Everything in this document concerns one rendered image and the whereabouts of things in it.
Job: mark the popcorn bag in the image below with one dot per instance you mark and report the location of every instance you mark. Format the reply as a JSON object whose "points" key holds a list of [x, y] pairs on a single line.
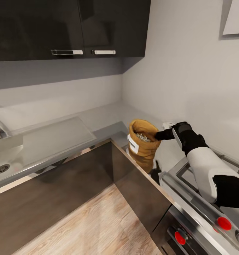
{"points": [[139, 146]]}

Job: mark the burner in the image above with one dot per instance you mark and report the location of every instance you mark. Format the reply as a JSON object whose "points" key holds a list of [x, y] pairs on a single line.
{"points": [[182, 180]]}

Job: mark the oven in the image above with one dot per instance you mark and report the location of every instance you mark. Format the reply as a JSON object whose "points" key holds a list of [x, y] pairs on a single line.
{"points": [[175, 235]]}

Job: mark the drop in sink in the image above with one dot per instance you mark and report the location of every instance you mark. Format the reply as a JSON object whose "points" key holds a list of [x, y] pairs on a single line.
{"points": [[26, 149]]}

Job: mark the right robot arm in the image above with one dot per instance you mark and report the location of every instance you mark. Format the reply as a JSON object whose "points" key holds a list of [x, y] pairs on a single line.
{"points": [[216, 181]]}

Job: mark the cabinet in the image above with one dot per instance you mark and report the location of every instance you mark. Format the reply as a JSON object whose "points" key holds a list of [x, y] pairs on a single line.
{"points": [[71, 29]]}

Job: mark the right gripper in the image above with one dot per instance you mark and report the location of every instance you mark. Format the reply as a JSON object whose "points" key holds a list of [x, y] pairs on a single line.
{"points": [[162, 135]]}

